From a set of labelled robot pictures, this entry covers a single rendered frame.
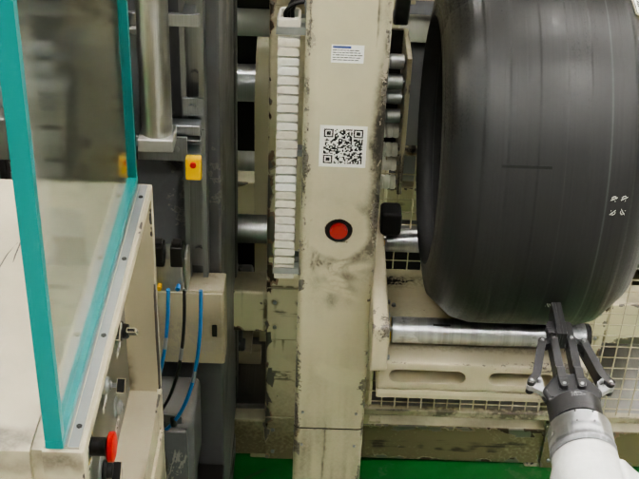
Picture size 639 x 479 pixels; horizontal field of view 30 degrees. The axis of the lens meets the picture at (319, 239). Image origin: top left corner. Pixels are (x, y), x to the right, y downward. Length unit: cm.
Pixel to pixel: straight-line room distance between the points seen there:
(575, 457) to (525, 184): 39
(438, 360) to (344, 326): 18
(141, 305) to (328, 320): 42
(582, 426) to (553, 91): 47
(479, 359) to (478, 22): 59
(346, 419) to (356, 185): 50
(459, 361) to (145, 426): 55
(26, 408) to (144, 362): 56
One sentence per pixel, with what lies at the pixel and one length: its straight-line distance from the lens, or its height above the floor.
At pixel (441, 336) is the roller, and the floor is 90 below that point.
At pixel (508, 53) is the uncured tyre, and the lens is 175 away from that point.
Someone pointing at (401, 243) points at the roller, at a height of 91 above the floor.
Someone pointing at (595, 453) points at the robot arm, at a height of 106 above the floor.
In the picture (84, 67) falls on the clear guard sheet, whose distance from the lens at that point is 134.
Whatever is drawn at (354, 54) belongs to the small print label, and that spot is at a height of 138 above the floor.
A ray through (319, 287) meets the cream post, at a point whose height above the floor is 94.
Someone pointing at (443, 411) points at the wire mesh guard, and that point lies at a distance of 278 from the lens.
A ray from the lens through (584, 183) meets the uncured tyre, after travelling 174.
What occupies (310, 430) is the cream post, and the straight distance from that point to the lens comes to 226.
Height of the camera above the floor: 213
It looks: 33 degrees down
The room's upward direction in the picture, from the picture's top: 2 degrees clockwise
